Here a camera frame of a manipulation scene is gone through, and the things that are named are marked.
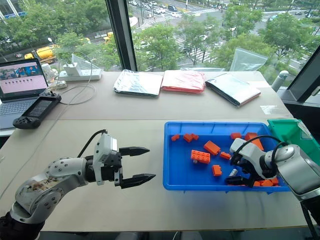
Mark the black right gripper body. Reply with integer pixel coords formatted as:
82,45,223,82
232,152,266,189

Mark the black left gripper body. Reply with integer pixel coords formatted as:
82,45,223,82
100,151,124,188

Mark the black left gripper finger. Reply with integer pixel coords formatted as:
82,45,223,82
118,146,151,157
119,173,157,190

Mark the blue plastic bin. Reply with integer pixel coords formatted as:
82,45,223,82
162,121,292,194

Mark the green plastic bin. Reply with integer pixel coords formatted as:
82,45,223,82
266,118,320,161

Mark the long orange toy brick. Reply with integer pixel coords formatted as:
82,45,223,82
203,140,222,156
250,138,265,151

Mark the flat orange studded brick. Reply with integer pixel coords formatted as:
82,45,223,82
190,149,211,165

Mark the silver folded plastic bag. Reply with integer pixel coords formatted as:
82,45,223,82
112,69,164,97

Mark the grey folded plastic bag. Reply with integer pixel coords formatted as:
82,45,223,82
204,72,262,109

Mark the black table leg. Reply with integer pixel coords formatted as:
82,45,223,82
299,199,320,240

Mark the red folded plastic bag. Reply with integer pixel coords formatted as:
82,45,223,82
160,69,207,96

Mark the white power strip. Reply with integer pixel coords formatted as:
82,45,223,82
58,68,103,82

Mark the black handheld controller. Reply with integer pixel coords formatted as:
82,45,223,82
12,90,63,130

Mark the white power adapter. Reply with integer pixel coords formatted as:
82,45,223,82
49,79,68,90

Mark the white plug-in charger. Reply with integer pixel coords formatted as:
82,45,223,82
62,62,82,76

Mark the black window pillar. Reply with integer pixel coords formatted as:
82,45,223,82
104,0,139,72

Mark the white rounded object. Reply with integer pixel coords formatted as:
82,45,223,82
40,63,59,84

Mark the grey open laptop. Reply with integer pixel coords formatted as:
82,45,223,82
0,57,50,131

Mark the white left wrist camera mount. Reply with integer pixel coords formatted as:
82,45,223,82
92,133,119,186

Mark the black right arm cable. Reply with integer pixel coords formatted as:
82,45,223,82
234,134,288,165

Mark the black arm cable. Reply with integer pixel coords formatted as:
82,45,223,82
234,134,288,165
76,129,108,159

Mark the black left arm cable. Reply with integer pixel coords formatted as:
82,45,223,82
76,129,108,159

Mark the white cable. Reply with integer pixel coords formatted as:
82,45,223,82
46,50,97,106

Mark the grey round post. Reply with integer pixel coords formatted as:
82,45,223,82
270,70,290,92

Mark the black slanted window frame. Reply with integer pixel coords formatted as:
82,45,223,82
286,45,320,103

